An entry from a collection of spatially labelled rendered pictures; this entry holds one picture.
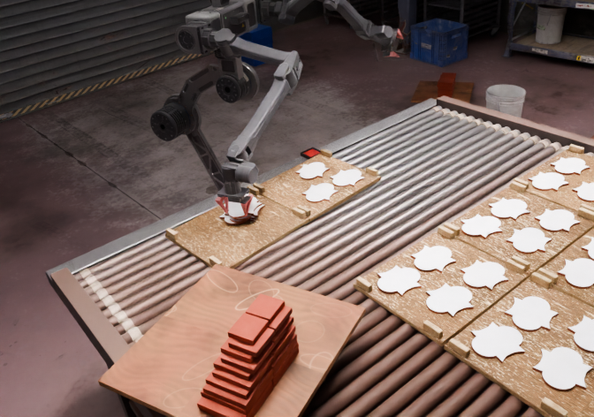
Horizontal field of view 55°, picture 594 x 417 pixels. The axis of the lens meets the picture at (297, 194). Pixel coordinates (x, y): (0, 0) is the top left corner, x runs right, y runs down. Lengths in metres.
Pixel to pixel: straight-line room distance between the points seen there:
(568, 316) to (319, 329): 0.71
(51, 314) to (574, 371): 2.76
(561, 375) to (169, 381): 0.96
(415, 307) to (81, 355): 1.98
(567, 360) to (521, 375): 0.13
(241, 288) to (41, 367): 1.77
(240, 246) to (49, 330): 1.67
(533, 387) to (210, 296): 0.88
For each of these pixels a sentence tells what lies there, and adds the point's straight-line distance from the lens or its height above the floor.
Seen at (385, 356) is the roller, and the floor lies 0.89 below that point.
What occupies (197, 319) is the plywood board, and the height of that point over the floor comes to 1.04.
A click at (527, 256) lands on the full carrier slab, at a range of 1.99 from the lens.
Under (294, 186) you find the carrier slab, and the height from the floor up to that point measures 0.94.
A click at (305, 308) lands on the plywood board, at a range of 1.60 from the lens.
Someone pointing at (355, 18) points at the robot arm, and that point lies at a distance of 2.80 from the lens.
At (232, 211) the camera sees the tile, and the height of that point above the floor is 0.99.
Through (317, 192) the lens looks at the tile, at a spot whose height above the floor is 0.94.
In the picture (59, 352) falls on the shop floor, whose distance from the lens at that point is 3.32.
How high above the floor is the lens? 2.11
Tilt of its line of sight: 31 degrees down
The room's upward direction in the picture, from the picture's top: 6 degrees counter-clockwise
